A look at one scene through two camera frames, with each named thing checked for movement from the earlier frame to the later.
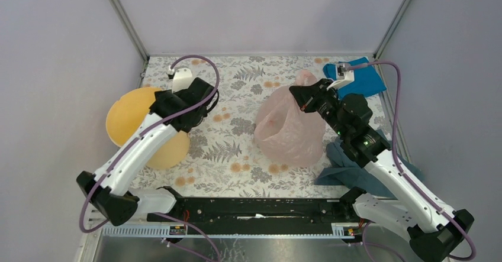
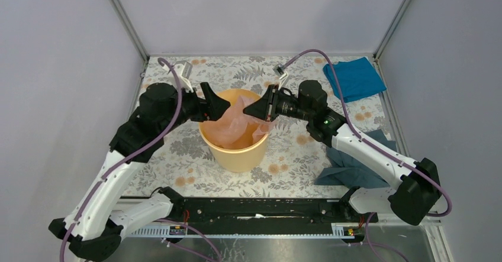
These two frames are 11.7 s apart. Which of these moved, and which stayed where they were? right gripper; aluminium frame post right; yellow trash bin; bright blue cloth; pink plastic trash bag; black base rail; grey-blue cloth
Moved: right gripper; pink plastic trash bag; yellow trash bin
Stayed: grey-blue cloth; black base rail; aluminium frame post right; bright blue cloth
